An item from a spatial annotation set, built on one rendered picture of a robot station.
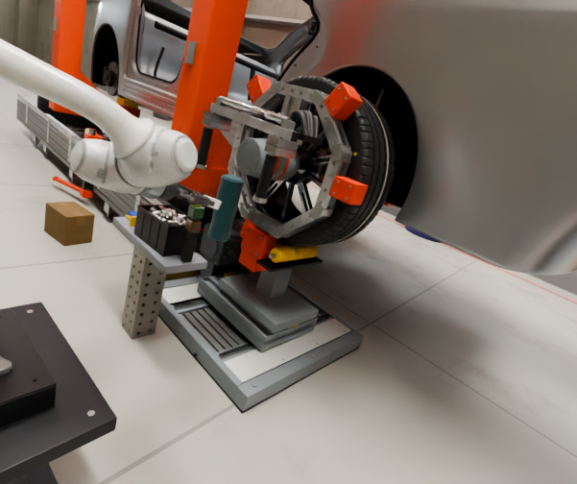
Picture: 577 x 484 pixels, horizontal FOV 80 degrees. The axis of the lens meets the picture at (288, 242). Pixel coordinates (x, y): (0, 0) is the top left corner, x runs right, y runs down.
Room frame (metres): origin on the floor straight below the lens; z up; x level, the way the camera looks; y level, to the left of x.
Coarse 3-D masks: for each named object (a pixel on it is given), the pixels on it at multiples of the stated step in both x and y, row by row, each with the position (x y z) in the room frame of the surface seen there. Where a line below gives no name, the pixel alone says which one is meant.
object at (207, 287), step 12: (216, 276) 1.57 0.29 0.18; (228, 276) 1.65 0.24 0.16; (204, 288) 1.49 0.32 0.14; (216, 288) 1.51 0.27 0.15; (216, 300) 1.43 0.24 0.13; (228, 300) 1.44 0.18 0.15; (228, 312) 1.37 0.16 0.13; (240, 312) 1.37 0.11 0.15; (240, 324) 1.31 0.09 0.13; (252, 324) 1.31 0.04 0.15; (300, 324) 1.40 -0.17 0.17; (312, 324) 1.48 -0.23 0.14; (252, 336) 1.26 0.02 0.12; (264, 336) 1.22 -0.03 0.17; (276, 336) 1.28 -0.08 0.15; (288, 336) 1.35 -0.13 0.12; (264, 348) 1.23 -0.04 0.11
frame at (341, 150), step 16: (272, 96) 1.39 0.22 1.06; (304, 96) 1.29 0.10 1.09; (320, 96) 1.25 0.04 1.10; (320, 112) 1.24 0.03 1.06; (240, 128) 1.48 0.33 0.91; (336, 128) 1.20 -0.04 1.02; (336, 144) 1.17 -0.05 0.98; (336, 160) 1.16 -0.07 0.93; (240, 176) 1.50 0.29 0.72; (320, 192) 1.18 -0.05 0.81; (240, 208) 1.39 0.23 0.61; (320, 208) 1.16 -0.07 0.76; (256, 224) 1.33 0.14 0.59; (272, 224) 1.28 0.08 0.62; (288, 224) 1.23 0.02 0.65; (304, 224) 1.19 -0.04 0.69
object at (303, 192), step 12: (276, 108) 1.49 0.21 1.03; (312, 108) 1.41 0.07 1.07; (264, 120) 1.52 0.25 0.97; (264, 132) 1.55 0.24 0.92; (324, 132) 1.35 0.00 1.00; (300, 144) 1.40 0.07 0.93; (312, 144) 1.37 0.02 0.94; (300, 156) 1.45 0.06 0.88; (312, 156) 1.38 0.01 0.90; (324, 156) 1.33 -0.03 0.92; (312, 168) 1.37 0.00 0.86; (252, 180) 1.51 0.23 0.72; (288, 180) 1.41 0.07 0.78; (300, 180) 1.37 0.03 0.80; (312, 180) 1.34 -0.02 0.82; (252, 192) 1.49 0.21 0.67; (276, 192) 1.46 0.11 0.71; (288, 192) 1.40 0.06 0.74; (300, 192) 1.36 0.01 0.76; (264, 204) 1.47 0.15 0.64; (276, 204) 1.54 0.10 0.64; (288, 204) 1.39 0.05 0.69; (276, 216) 1.43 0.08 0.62; (288, 216) 1.48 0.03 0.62
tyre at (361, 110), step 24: (360, 96) 1.43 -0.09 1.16; (360, 120) 1.25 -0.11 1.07; (384, 120) 1.42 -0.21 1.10; (360, 144) 1.22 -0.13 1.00; (384, 144) 1.33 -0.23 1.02; (360, 168) 1.20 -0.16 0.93; (384, 168) 1.31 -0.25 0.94; (384, 192) 1.33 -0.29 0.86; (336, 216) 1.22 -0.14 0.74; (360, 216) 1.27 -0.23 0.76; (288, 240) 1.32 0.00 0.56; (312, 240) 1.26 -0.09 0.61; (336, 240) 1.36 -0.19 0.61
